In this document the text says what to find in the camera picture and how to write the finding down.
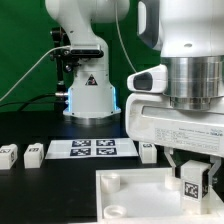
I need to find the white marker sheet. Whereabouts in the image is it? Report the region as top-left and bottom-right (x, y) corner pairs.
(46, 138), (138, 159)

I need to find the white square tabletop part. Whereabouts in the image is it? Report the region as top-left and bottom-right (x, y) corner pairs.
(96, 168), (224, 224)

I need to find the black camera stand clamp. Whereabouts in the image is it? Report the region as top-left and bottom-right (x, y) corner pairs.
(50, 27), (80, 112)

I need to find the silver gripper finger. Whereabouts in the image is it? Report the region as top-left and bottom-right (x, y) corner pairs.
(203, 156), (222, 192)

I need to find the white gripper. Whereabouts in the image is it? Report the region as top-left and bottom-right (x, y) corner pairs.
(125, 93), (224, 178)

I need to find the black cable left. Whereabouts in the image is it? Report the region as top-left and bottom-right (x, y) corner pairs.
(0, 93), (58, 112)

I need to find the white cable left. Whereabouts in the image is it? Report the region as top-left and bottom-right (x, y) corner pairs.
(0, 45), (68, 102)

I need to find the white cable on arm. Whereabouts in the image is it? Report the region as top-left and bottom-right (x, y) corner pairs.
(113, 0), (138, 74)

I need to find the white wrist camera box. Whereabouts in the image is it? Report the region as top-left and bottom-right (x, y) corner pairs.
(127, 64), (168, 94)

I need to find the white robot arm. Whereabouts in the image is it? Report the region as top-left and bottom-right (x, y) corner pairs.
(45, 0), (224, 160)

